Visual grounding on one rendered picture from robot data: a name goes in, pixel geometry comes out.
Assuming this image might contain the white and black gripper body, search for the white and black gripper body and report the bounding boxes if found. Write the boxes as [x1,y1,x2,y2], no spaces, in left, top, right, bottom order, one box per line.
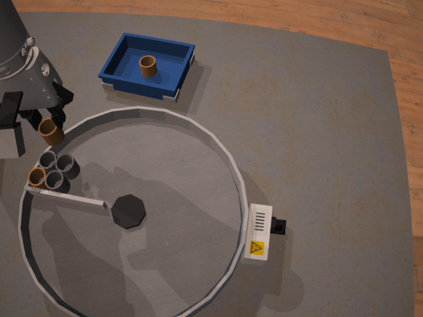
[0,46,63,110]

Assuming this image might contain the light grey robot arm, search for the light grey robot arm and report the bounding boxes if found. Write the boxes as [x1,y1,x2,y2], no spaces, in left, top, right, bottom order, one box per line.
[0,0,35,159]

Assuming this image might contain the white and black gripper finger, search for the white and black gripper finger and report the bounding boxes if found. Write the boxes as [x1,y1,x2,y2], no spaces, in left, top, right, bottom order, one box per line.
[47,81,74,129]
[18,109,42,131]

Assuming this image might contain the grey metal bushing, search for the grey metal bushing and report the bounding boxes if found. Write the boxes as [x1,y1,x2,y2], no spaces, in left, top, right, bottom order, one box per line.
[55,153,80,180]
[38,151,58,173]
[45,170,70,194]

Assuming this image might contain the blue plastic tray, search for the blue plastic tray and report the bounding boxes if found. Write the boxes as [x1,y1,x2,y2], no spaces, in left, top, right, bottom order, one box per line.
[98,32,195,104]

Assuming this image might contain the bronze bushing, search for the bronze bushing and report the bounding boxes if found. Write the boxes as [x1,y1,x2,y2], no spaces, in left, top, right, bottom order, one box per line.
[139,55,157,78]
[38,118,65,147]
[28,167,49,190]

